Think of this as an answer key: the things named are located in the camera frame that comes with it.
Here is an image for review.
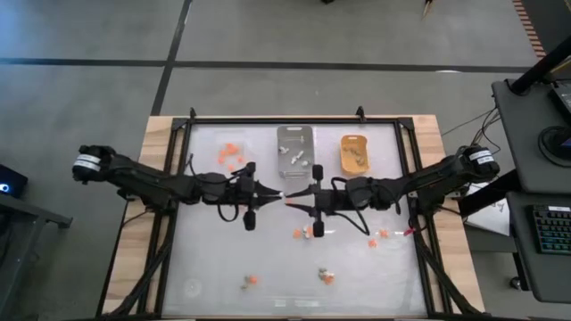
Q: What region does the white paper sheet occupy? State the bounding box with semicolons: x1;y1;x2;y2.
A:
466;181;512;237

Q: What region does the clear plastic bin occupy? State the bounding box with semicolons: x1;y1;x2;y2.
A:
212;129;250;180

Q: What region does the dark grey side desk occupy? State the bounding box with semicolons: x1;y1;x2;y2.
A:
490;78;571;195
506;191;571;305

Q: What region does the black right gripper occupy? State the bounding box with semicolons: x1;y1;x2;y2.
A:
284;164;354;224

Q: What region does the black backlit keyboard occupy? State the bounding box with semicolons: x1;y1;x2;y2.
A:
529;204;571;256

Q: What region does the black mat with orange stripes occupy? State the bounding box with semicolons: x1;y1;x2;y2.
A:
511;0;571;60

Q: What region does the grey metal desk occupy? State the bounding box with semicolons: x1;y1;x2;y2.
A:
0;193;74;321

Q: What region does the black desk pole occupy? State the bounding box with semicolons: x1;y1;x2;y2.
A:
509;34;571;96

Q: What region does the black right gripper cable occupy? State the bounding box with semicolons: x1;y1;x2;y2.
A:
329;176;402;236

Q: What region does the black device with blue light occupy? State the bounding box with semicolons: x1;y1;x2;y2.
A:
0;163;29;200

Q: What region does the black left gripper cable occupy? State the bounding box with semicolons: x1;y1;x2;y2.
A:
186;153;251;223

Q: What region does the yellow plastic basket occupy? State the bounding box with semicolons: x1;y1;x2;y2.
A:
339;134;371;177

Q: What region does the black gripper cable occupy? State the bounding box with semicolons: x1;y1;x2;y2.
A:
329;176;402;236
186;153;251;223

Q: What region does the black cable bundle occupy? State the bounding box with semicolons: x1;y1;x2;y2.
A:
441;106;503;155

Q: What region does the grey plastic bin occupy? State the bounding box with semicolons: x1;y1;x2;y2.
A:
276;124;317;180

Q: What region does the black round stand base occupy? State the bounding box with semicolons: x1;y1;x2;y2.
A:
537;124;571;169

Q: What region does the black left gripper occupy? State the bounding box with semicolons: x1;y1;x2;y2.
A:
229;161;284;213

